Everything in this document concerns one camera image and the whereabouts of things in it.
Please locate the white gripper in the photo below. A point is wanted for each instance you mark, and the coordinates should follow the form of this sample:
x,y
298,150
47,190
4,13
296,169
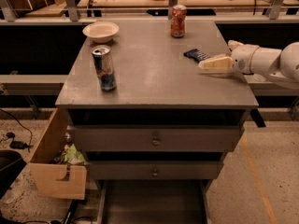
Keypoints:
x,y
244,59

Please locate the dark blue rxbar wrapper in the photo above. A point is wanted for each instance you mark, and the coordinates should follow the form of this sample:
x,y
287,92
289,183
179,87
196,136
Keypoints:
x,y
196,55

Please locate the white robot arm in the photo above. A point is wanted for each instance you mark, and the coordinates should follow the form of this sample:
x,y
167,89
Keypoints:
x,y
279,66

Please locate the grey drawer cabinet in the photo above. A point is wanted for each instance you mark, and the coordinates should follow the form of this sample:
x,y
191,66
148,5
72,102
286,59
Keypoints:
x,y
157,88

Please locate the grey top drawer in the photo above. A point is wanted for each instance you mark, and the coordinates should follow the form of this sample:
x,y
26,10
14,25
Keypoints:
x,y
156,140

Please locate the grey middle drawer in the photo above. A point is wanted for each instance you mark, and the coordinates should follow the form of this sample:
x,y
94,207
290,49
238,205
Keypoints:
x,y
121,170

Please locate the grey open bottom drawer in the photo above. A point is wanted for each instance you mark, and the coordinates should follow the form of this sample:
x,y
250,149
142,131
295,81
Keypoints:
x,y
153,202

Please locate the wooden side drawer box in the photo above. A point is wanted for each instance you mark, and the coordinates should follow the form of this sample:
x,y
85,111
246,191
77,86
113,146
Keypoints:
x,y
54,178

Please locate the orange soda can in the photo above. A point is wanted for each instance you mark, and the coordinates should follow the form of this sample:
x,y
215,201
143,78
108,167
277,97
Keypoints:
x,y
178,14

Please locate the blue silver energy drink can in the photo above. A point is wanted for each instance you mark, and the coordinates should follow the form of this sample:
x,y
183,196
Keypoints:
x,y
103,63

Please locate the white bowl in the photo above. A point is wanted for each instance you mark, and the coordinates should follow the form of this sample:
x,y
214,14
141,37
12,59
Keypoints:
x,y
101,32

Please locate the grey metal railing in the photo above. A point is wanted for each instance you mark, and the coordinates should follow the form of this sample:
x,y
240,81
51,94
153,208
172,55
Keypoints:
x,y
220,11

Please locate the green snack packet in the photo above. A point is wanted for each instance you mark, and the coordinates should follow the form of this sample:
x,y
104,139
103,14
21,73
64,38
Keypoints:
x,y
72,156

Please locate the black bin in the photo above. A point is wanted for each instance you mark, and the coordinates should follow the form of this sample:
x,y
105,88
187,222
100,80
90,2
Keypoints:
x,y
11,164

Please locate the black power adapter with cable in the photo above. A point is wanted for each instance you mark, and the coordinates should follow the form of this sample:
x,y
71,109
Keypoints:
x,y
11,136

